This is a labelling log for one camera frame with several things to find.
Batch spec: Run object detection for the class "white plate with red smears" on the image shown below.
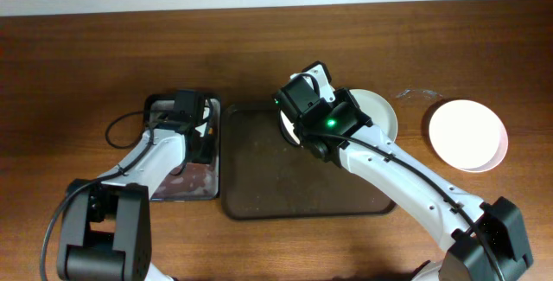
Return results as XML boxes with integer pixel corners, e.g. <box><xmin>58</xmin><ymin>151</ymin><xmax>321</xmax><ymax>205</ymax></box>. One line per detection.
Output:
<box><xmin>350</xmin><ymin>89</ymin><xmax>398</xmax><ymax>141</ymax></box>

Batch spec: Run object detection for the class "white plate with red stains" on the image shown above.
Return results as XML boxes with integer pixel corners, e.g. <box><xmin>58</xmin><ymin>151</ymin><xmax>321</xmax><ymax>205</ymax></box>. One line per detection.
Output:
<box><xmin>278</xmin><ymin>110</ymin><xmax>301</xmax><ymax>147</ymax></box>

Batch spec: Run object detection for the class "brown plastic serving tray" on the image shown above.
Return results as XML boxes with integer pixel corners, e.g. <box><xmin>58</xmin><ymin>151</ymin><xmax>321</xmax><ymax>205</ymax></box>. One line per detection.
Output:
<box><xmin>219</xmin><ymin>103</ymin><xmax>396</xmax><ymax>220</ymax></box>

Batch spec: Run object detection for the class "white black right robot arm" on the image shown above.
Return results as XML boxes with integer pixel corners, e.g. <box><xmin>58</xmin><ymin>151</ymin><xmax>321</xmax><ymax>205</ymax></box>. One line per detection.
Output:
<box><xmin>273</xmin><ymin>73</ymin><xmax>533</xmax><ymax>281</ymax></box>

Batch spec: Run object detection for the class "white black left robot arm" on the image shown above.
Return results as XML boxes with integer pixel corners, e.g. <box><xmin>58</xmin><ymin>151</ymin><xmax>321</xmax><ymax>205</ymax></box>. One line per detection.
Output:
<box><xmin>49</xmin><ymin>110</ymin><xmax>216</xmax><ymax>280</ymax></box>

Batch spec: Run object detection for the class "black soapy water tray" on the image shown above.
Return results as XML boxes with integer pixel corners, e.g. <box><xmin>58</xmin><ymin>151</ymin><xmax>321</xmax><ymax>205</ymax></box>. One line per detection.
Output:
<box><xmin>143</xmin><ymin>91</ymin><xmax>221</xmax><ymax>201</ymax></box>

